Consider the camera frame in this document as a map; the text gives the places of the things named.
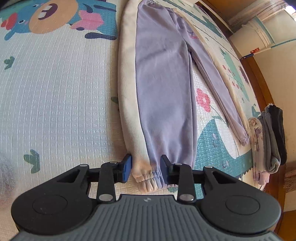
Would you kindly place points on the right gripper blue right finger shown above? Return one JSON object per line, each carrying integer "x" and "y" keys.
{"x": 184, "y": 177}

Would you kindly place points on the blue handled mop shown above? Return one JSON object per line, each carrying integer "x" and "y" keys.
{"x": 266, "y": 49}

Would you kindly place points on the floral folded garment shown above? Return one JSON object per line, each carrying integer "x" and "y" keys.
{"x": 260, "y": 175}

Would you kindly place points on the grey folded garment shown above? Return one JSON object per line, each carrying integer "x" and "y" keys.
{"x": 272, "y": 158}

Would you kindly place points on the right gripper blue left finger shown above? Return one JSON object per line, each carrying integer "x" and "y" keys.
{"x": 106, "y": 176}

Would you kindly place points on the black folded garment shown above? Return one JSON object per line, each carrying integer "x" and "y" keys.
{"x": 279, "y": 131}

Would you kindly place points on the purple and cream pants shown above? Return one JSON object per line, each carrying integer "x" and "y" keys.
{"x": 157, "y": 98}

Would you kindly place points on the white plastic bucket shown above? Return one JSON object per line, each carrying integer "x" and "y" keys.
{"x": 252, "y": 37}

